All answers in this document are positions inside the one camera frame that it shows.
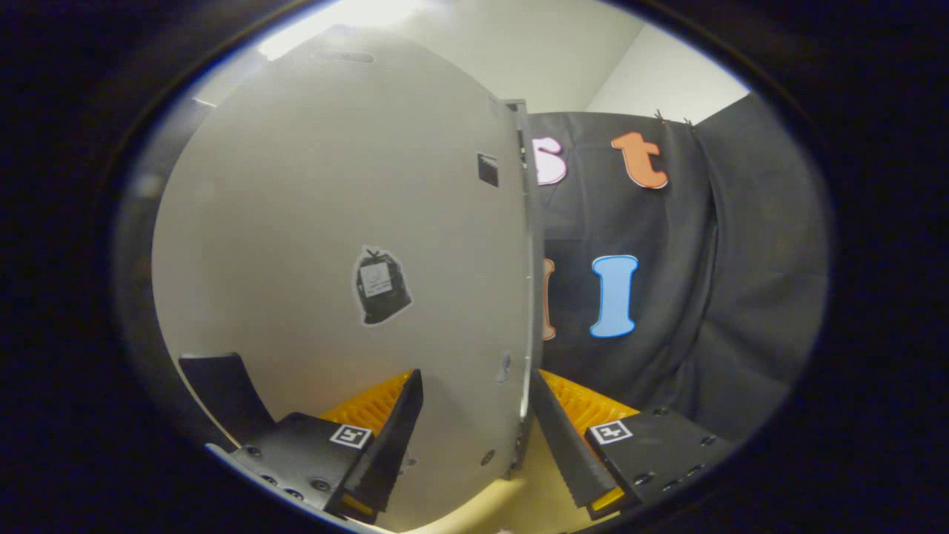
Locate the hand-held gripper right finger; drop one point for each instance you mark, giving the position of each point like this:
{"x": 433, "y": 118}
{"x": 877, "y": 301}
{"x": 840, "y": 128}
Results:
{"x": 567, "y": 445}

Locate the grey shoe cabinet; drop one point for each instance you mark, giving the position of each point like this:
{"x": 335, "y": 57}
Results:
{"x": 529, "y": 193}

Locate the white shoe cabinet door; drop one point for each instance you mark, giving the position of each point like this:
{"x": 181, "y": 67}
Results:
{"x": 334, "y": 185}

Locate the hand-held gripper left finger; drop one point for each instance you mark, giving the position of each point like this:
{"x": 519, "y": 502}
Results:
{"x": 393, "y": 445}

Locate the black backdrop cloth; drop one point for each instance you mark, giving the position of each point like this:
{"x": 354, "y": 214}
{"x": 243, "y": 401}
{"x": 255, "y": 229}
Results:
{"x": 741, "y": 297}

